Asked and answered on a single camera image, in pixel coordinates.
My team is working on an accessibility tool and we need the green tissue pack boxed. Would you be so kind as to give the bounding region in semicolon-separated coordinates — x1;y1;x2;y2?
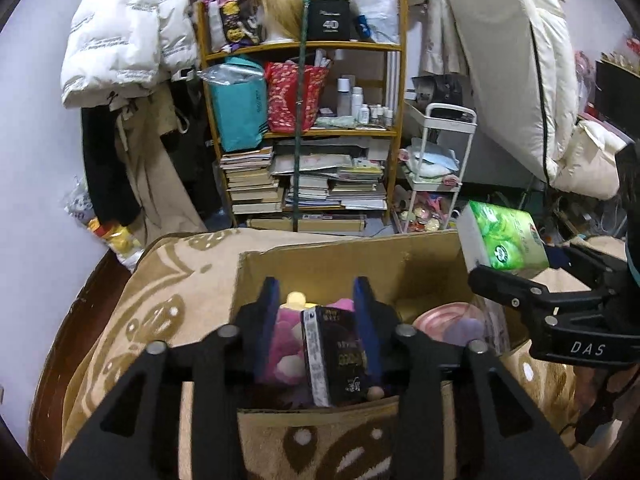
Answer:
456;200;549;278

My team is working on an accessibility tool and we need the pale pink plush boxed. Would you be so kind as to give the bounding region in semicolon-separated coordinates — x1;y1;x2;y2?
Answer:
412;302;485;344

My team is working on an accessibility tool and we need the black face mask packet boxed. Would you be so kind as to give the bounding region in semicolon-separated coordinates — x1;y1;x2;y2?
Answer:
302;306;371;408

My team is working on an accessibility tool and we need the purple haired doll plush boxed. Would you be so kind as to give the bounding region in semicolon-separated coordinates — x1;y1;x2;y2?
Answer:
442;318;485;347

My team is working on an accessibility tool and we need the yellow bear plush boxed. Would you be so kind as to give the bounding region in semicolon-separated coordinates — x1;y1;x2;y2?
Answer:
284;292;316;311

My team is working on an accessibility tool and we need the person's right hand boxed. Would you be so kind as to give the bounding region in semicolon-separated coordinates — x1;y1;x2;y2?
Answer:
568;365;639;422

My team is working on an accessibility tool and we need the open cardboard box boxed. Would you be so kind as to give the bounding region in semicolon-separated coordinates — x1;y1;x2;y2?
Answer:
230;228;532;413

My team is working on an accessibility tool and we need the white rolling cart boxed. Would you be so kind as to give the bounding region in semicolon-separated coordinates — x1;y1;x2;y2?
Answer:
396;100;477;233

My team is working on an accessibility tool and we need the beige patterned blanket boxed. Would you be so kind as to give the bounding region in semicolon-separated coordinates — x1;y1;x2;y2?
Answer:
60;226;637;480

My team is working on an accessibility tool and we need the plastic bag of toys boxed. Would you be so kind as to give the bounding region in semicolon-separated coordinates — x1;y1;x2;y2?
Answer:
62;179;143;273

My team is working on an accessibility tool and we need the cream padded chair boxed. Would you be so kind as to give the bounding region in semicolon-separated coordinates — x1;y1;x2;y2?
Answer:
447;0;625;200

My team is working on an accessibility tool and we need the beige trench coat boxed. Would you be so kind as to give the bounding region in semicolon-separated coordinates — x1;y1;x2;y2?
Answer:
116;84;206;247

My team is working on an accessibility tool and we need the black hanging coat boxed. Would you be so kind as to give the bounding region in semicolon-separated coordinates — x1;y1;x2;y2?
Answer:
80;106;141;226

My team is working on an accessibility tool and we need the stack of books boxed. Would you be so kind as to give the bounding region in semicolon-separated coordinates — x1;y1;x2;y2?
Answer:
220;145;284;216

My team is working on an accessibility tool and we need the wooden shelf unit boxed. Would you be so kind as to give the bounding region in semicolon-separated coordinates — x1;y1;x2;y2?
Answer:
194;0;409;226

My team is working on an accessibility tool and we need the red gift bag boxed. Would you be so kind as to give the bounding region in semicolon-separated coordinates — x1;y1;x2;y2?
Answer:
265;61;329;134

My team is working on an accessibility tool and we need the black box marked 40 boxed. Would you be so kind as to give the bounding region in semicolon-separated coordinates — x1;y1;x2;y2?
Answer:
307;0;350;41

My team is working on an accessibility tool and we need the teal gift bag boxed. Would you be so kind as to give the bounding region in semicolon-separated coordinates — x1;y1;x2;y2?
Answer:
198;56;268;152

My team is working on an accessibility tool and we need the green thin pole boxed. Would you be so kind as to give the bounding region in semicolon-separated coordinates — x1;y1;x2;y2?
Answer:
292;0;310;232

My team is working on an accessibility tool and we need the blonde wig on head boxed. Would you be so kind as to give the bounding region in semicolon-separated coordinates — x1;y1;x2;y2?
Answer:
255;0;304;44

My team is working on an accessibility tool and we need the purple character bag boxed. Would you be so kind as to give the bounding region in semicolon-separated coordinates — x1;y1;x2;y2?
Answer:
203;0;260;52

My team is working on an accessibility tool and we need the white puffer jacket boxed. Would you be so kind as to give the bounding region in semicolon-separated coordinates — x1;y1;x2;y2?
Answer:
61;0;198;108

